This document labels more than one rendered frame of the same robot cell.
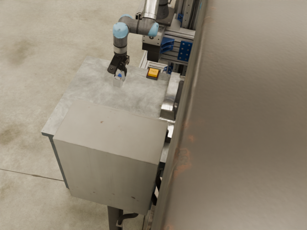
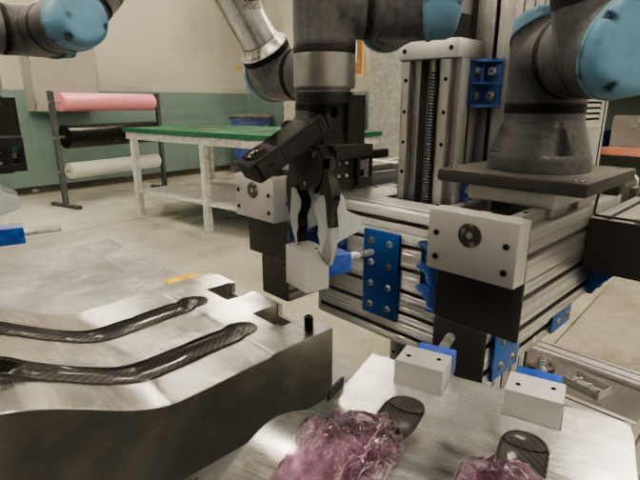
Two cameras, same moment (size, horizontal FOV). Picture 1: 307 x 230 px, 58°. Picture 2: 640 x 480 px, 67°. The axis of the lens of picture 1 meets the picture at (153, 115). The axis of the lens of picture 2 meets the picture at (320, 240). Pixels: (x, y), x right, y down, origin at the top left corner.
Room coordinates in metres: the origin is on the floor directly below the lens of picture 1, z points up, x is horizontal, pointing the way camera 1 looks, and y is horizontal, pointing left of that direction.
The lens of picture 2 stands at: (0.98, -0.65, 1.14)
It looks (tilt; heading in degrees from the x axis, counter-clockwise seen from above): 16 degrees down; 41
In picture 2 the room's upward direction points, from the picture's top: straight up
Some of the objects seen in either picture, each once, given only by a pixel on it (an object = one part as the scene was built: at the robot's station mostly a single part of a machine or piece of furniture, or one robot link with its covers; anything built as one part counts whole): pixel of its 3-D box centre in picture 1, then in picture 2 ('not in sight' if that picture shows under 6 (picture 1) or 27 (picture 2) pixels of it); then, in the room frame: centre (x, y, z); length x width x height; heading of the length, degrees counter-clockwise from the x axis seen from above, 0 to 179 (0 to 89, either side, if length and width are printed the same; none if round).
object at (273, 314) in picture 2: not in sight; (280, 328); (1.35, -0.26, 0.87); 0.05 x 0.05 x 0.04; 84
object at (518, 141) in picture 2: not in sight; (540, 136); (1.78, -0.41, 1.09); 0.15 x 0.15 x 0.10
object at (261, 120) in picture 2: not in sight; (250, 144); (6.41, 5.56, 0.48); 0.64 x 0.54 x 0.97; 94
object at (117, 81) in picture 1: (121, 76); (16, 233); (1.23, 0.23, 0.93); 0.13 x 0.05 x 0.05; 165
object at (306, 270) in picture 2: not in sight; (336, 259); (1.47, -0.26, 0.93); 0.13 x 0.05 x 0.05; 165
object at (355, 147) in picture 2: not in sight; (329, 142); (1.45, -0.26, 1.09); 0.09 x 0.08 x 0.12; 165
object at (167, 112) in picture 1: (184, 105); (66, 382); (1.13, -0.18, 0.87); 0.50 x 0.26 x 0.14; 174
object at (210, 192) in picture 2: not in sight; (244, 170); (4.03, 2.94, 0.51); 2.40 x 1.13 x 1.02; 92
